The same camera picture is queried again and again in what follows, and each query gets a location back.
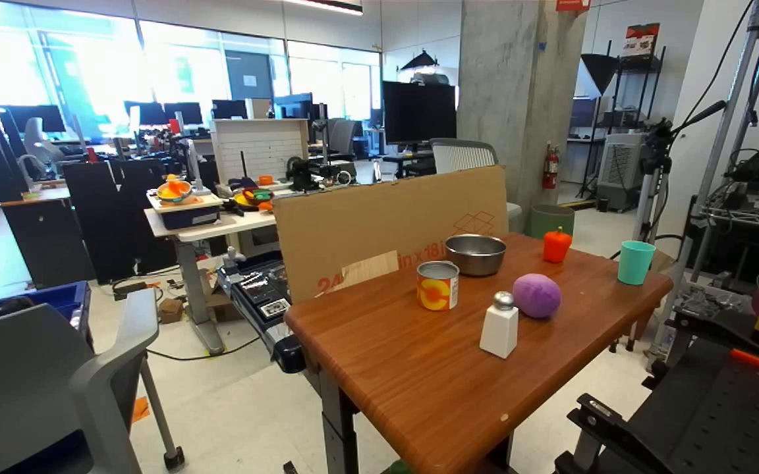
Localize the white salt shaker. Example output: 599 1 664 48
478 288 523 361

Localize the brown cardboard panel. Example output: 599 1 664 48
272 163 511 304

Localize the open tin can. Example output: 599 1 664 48
413 258 465 312

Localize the black wheeled device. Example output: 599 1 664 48
284 152 358 192

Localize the steel bowl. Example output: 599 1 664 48
444 232 509 279

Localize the white office chair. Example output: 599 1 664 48
430 137 525 232

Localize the large black monitor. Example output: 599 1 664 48
379 78 459 148

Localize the pile of colourful toy food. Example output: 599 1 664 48
223 170 280 216

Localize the white board panel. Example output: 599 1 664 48
210 115 312 183

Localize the computer monitor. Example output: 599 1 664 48
272 91 317 120
210 98 251 120
164 100 205 125
125 98 171 129

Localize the purple ball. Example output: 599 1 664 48
511 270 565 321

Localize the white desk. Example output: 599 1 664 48
143 195 281 358

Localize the orange toy bell pepper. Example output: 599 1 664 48
541 229 575 266

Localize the red fire extinguisher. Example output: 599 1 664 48
541 141 565 192

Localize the tray with orange toy food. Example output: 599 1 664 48
144 170 223 217

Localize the teal plastic cup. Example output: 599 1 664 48
614 238 660 288

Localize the black cabinet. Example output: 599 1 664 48
59 155 180 283

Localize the light grey plastic chair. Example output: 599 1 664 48
0 287 191 474

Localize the black shelf rack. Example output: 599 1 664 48
578 37 669 213

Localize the blue plastic bin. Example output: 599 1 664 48
0 279 94 340

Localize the metal equipment rack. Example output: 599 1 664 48
685 0 759 292

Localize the black perforated breadboard base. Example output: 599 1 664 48
554 287 759 474

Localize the black table leg frame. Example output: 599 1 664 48
304 362 363 474

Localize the black camera on light stand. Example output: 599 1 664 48
633 98 733 266

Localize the red wall sign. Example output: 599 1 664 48
621 20 664 61

